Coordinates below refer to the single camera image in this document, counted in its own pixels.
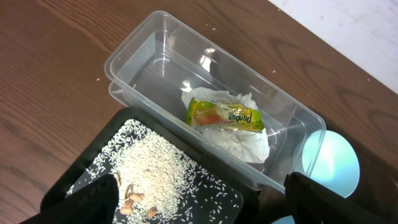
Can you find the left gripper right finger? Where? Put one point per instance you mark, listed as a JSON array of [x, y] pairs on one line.
[[310, 202]]

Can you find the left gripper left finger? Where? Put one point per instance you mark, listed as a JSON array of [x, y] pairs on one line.
[[94, 203]]

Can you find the white rice leftovers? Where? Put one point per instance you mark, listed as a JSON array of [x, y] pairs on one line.
[[158, 182]]

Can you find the white napkin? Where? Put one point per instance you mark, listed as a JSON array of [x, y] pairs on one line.
[[248, 146]]

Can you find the yellow green snack wrapper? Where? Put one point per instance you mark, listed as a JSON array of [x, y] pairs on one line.
[[205, 114]]

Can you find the dark blue plate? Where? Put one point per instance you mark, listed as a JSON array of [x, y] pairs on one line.
[[284, 220]]

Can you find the light blue bowl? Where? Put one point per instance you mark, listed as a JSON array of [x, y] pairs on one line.
[[333, 163]]

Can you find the black waste tray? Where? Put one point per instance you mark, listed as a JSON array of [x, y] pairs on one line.
[[217, 174]]

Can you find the clear plastic waste bin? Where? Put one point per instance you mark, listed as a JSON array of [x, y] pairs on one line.
[[163, 58]]

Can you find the dark brown serving tray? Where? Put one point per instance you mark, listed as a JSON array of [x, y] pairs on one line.
[[376, 191]]

